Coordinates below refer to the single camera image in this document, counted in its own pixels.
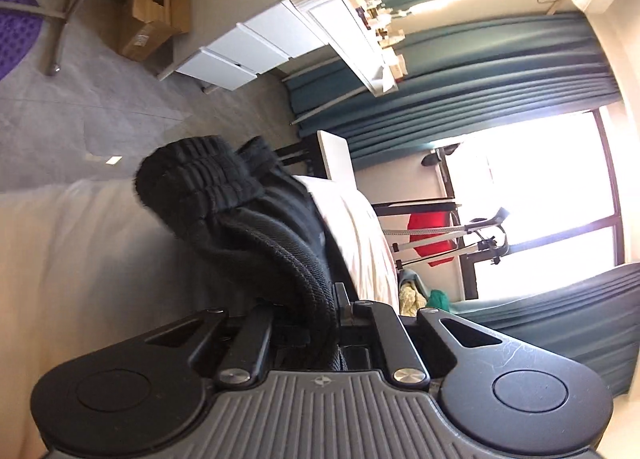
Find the tissue box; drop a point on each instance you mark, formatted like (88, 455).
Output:
(398, 66)

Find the purple mat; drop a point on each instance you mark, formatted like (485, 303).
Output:
(15, 24)

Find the cardboard box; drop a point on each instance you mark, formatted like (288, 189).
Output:
(150, 19)

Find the black hanging cloth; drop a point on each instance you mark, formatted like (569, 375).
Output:
(442, 151)

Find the black pants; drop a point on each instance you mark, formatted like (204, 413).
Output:
(240, 219)

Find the red cloth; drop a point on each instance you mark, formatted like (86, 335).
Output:
(430, 234)

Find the white bed footboard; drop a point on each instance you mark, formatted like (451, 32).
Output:
(337, 159)

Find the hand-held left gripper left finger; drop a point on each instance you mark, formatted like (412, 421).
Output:
(255, 334)

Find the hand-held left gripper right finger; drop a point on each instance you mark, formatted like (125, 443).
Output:
(380, 334)

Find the black metal frame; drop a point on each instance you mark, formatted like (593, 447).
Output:
(415, 207)

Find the metal pole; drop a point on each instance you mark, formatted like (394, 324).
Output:
(75, 4)

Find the white dressing table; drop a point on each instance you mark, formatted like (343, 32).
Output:
(280, 24)

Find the dark framed window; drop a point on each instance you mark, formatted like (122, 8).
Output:
(540, 179)

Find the teal curtain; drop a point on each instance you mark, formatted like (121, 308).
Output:
(565, 319)
(450, 74)

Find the yellow garment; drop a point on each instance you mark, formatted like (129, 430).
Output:
(411, 300)

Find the garment steamer stand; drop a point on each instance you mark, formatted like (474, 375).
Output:
(465, 234)

